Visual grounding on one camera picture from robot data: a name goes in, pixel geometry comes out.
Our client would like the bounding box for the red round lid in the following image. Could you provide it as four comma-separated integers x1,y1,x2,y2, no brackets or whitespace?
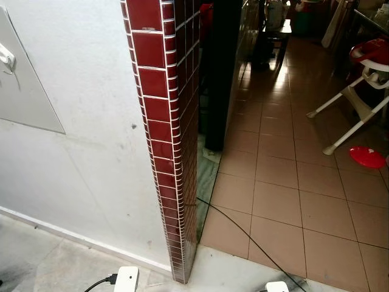
349,146,387,169

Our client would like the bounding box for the white high chair red seat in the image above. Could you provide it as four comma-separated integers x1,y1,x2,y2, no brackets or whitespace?
306,38,389,156

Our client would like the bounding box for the dark table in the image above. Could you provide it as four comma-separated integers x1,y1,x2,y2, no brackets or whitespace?
351,7,389,38

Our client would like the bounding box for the green bin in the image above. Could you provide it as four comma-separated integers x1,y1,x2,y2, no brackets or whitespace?
295,7,318,35

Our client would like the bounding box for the black side table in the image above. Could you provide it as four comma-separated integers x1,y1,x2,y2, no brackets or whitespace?
251,18,293,69

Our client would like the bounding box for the red cloth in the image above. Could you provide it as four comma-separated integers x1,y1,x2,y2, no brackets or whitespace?
200,3,215,38

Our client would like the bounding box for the white skirting board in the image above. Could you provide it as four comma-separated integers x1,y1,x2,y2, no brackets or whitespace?
0,205,173,272

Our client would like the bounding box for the thin black floor cable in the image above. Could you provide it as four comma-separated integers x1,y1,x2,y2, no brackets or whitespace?
196,197,308,292

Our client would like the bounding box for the black upright post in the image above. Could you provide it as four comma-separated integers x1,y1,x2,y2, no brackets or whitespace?
204,0,244,152

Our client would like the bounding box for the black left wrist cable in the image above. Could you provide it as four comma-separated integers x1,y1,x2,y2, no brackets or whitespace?
84,274,118,292

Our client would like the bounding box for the grey wall panel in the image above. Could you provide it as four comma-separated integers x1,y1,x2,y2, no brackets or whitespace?
0,6,66,134

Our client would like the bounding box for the white wall hook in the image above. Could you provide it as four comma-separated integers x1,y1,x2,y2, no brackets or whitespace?
0,43,16,75

